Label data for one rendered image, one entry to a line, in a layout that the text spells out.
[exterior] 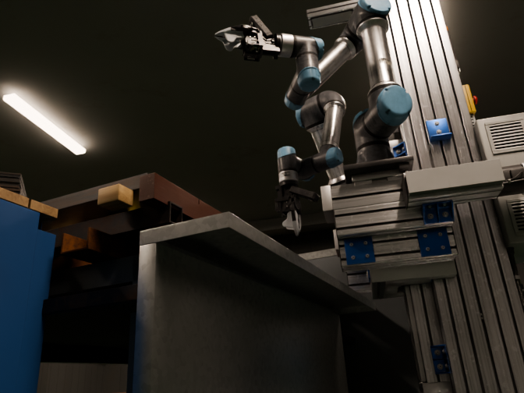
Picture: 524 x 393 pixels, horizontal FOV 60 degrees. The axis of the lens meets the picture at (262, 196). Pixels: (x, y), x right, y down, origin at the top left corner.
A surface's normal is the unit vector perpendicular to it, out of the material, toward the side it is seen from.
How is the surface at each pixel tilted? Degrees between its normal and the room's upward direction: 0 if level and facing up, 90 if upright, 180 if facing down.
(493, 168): 90
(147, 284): 90
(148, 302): 90
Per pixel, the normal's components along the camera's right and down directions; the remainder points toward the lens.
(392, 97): 0.22, -0.26
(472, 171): -0.23, -0.36
